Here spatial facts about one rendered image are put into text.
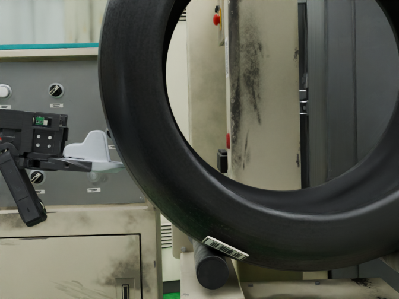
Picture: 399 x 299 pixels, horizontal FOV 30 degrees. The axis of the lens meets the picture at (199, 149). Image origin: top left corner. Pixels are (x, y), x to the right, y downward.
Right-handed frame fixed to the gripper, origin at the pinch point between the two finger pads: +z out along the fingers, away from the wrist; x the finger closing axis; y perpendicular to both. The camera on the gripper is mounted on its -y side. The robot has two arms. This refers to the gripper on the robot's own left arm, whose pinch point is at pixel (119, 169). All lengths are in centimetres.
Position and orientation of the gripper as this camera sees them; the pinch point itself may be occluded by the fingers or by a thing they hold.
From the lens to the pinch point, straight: 109.1
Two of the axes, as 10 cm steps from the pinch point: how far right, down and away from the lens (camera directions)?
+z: 9.9, 1.0, 0.3
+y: 1.0, -9.9, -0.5
